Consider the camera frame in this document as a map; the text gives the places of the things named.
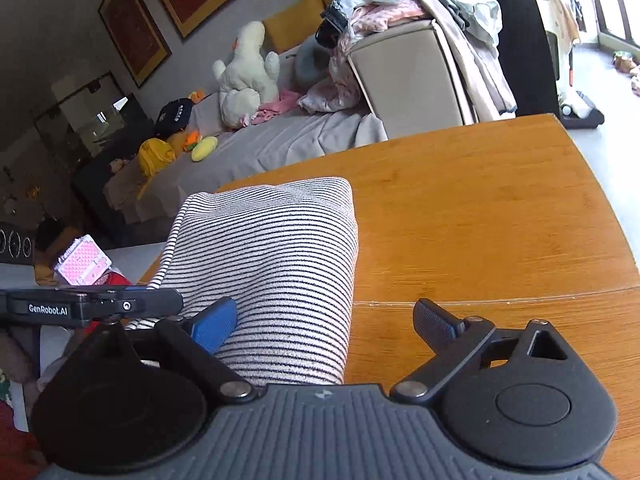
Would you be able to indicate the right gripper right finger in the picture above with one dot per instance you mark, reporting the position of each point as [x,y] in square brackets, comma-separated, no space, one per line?
[522,399]

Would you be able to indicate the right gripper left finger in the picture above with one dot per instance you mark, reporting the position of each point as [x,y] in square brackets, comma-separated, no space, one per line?
[127,400]

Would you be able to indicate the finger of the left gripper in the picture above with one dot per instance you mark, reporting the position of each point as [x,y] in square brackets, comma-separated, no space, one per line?
[134,302]

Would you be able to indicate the striped knit sweater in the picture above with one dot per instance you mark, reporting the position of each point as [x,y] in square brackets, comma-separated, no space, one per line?
[287,255]

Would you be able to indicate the pile of clothes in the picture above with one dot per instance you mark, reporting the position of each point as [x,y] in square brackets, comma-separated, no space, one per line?
[471,28]

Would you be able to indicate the red glossy container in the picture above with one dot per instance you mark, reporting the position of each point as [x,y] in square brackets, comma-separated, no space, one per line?
[107,289]

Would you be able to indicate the pink patterned box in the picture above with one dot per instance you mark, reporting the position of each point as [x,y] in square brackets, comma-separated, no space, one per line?
[83,263]

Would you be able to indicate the grey sheet covered sofa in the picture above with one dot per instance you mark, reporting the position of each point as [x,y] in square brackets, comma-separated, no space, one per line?
[285,140]

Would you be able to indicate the yellow bag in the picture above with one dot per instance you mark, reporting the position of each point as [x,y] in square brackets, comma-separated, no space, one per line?
[154,156]

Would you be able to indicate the yellow green plush toy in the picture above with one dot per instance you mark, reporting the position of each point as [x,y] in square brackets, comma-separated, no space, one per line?
[204,148]

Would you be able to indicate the orange plush toy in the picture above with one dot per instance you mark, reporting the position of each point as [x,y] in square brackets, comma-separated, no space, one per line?
[184,141]

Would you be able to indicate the black cap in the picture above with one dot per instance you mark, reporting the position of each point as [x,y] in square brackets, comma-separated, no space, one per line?
[174,117]

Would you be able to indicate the white plush duck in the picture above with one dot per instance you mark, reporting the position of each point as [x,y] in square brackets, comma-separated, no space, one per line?
[250,80]

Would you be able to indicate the pink cloth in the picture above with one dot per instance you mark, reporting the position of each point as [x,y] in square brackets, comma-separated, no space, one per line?
[288,100]

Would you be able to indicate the white vacuum cleaner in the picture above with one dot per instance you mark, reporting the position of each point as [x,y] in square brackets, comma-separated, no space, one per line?
[577,111]

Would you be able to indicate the floral white blanket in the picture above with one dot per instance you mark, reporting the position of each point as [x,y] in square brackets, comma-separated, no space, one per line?
[338,91]

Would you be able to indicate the grey neck pillow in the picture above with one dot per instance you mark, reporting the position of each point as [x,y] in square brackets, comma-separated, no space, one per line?
[311,63]

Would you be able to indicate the yellow cushion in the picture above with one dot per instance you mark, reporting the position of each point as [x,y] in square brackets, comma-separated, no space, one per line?
[289,28]

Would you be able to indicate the beige sofa armrest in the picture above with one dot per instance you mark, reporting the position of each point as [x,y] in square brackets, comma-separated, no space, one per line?
[410,80]

